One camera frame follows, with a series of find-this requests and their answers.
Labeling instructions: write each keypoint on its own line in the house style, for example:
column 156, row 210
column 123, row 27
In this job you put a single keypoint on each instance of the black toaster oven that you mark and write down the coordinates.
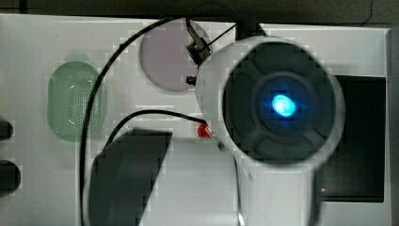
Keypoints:
column 356, row 170

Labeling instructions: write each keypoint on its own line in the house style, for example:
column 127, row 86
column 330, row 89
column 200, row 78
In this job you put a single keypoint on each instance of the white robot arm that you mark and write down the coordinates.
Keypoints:
column 271, row 106

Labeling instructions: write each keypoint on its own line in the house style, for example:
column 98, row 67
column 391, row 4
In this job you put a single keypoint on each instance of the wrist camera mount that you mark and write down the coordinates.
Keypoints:
column 198, row 49

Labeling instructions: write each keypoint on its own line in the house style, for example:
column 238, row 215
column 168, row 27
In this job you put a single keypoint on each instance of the round purple plate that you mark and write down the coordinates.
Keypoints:
column 164, row 58

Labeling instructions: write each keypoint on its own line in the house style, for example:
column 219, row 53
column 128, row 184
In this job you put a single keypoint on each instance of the red plush ketchup bottle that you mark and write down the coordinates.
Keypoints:
column 204, row 131

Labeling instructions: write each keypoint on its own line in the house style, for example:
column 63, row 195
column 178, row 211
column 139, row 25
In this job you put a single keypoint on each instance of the green perforated strainer bowl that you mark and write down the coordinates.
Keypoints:
column 69, row 90

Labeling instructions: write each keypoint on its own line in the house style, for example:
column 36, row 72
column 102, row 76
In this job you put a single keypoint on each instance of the black round knob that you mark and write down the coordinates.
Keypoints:
column 10, row 178

